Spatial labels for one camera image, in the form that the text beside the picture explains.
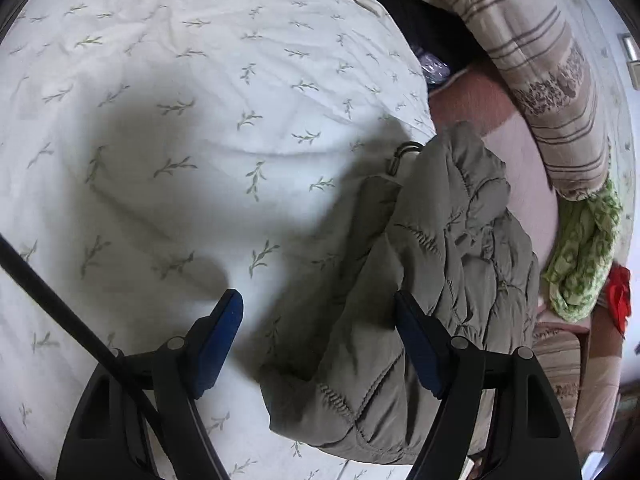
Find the olive green quilted jacket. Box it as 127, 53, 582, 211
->
260, 122, 539, 465

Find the red cloth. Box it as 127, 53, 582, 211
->
605, 263, 631, 336

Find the green patterned cloth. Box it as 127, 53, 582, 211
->
542, 180, 623, 323

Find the white leaf-print duvet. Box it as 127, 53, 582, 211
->
1, 0, 435, 479

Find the pink blanket with red band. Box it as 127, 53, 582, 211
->
426, 66, 561, 306

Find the purple plastic bag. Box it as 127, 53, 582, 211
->
418, 51, 450, 87

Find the black garment pile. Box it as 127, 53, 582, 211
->
378, 0, 487, 89

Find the striped floral beige pillow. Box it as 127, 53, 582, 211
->
442, 0, 608, 200

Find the wall light switch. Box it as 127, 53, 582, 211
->
620, 34, 640, 90

